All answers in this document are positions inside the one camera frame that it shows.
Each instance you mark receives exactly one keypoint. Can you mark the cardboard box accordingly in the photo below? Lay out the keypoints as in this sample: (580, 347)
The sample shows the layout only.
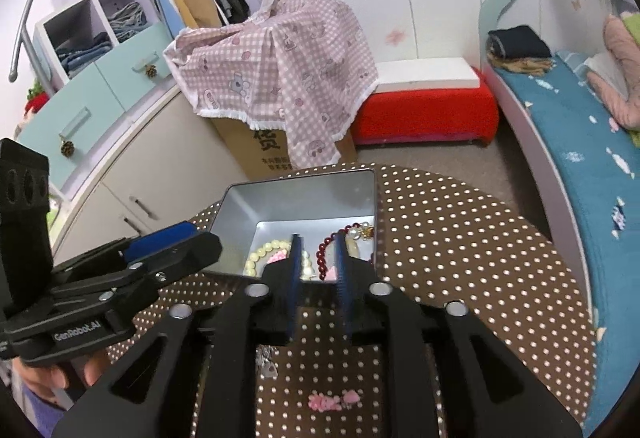
(270, 148)

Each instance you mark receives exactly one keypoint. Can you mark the white pillow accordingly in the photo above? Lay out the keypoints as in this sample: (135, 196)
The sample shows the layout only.
(597, 63)

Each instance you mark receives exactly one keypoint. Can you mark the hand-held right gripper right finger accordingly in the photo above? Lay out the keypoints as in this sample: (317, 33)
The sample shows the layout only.
(342, 268)

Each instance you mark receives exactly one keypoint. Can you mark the blue printed bed sheet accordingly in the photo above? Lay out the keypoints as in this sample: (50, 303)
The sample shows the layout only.
(575, 128)

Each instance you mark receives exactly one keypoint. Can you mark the person's left forearm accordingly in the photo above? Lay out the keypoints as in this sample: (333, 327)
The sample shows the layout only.
(35, 418)

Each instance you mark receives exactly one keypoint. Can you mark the pine cone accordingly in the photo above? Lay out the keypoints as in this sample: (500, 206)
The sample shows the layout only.
(151, 71)
(67, 149)

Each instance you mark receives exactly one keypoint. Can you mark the folded tan clothes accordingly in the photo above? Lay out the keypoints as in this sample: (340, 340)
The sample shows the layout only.
(525, 64)

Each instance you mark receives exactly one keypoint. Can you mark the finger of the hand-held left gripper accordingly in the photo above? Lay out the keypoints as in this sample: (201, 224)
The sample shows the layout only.
(160, 238)
(190, 253)

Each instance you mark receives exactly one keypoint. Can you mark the folded dark clothes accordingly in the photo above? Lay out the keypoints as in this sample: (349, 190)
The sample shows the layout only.
(517, 42)

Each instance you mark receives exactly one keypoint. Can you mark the pale oval stone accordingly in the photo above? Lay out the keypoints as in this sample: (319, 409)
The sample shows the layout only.
(357, 248)

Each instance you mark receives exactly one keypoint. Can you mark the green quilt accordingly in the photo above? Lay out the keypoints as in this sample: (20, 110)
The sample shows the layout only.
(634, 135)

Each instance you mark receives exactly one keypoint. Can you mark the teal drawer cabinet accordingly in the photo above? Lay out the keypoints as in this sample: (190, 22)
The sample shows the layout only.
(120, 73)

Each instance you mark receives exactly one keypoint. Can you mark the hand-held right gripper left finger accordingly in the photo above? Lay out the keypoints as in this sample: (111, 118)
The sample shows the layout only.
(296, 268)

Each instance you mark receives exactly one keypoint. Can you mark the folded jeans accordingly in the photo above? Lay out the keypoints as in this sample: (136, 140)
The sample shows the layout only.
(127, 20)
(82, 52)

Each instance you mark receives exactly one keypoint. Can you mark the dark metal tin box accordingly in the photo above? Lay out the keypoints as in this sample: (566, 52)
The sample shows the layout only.
(300, 203)

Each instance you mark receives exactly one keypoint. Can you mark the red ottoman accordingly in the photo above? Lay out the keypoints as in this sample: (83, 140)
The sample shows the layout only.
(425, 115)

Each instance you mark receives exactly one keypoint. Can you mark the white board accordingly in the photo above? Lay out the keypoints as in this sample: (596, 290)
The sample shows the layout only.
(425, 74)

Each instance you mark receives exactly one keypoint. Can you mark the red strawberry plush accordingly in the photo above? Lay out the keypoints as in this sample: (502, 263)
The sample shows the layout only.
(35, 102)

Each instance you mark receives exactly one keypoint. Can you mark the grey metal handrail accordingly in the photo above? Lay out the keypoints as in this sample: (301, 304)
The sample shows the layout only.
(30, 3)

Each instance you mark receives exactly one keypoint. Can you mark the small pale charm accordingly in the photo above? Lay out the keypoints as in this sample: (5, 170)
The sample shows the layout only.
(265, 362)

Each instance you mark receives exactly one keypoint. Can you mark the pearl gold ornament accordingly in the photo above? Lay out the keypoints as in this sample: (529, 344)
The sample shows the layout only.
(361, 232)

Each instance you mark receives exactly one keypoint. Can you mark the pink checked cloth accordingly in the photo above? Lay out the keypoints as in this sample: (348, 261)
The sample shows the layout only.
(300, 58)

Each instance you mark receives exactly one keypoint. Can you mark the pink flower hair clip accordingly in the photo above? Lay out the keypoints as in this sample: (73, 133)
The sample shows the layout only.
(351, 398)
(320, 402)
(276, 259)

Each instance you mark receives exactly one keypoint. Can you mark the person's left hand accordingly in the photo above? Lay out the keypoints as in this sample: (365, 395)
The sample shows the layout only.
(85, 375)

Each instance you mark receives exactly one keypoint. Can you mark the white low cabinet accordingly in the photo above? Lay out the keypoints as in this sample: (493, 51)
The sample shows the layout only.
(150, 158)

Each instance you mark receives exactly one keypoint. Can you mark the pink pillow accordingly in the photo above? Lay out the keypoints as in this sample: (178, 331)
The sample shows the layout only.
(620, 83)

